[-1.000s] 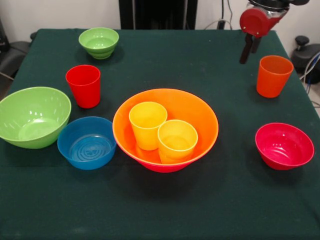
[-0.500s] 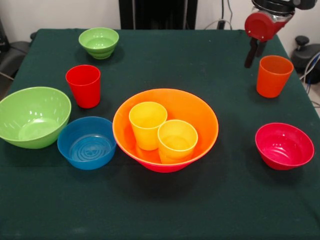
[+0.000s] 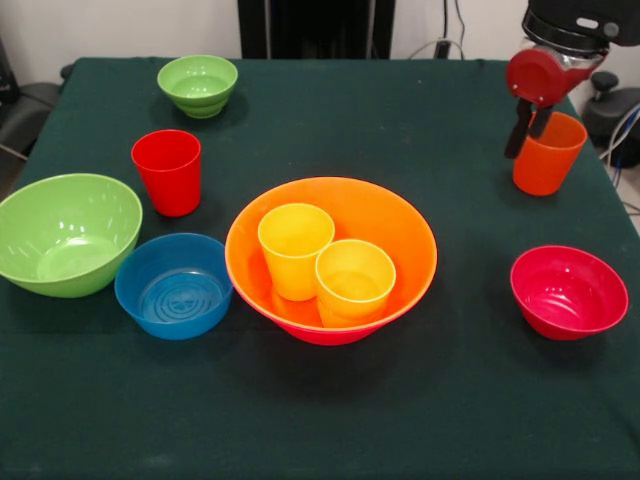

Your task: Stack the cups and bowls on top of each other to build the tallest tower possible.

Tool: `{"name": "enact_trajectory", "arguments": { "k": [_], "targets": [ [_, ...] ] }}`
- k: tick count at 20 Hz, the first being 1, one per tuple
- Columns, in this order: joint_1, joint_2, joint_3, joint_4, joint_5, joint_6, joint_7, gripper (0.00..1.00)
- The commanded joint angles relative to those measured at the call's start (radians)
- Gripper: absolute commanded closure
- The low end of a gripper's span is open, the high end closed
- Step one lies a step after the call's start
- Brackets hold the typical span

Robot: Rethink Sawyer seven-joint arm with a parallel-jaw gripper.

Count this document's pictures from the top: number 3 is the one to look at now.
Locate large green bowl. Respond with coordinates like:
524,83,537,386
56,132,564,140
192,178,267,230
0,173,144,300

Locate black equipment base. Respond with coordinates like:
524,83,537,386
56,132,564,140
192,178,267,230
582,71,640,149

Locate blue bowl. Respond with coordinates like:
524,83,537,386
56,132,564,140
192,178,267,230
114,232,235,342

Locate small green bowl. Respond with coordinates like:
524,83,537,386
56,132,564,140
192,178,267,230
156,54,239,120

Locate dark green tablecloth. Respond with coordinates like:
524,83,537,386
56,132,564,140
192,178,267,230
0,57,640,480

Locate red cup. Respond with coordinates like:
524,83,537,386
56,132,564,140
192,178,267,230
130,129,203,218

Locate black cabinet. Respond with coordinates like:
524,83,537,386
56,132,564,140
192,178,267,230
238,0,396,60

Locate orange cup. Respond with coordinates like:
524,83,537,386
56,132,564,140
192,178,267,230
512,110,588,197

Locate large orange bowl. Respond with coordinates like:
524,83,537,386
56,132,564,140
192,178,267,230
224,176,439,333

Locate black chair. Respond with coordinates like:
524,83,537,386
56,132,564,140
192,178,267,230
0,34,75,161

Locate red bowl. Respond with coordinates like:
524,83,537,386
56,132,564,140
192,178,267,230
509,244,630,342

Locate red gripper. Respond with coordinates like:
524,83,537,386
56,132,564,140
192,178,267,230
503,47,609,160

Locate white cable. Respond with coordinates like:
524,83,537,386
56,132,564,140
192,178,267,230
407,37,466,60

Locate blue and white cables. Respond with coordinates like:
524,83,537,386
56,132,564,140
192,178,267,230
598,102,640,171

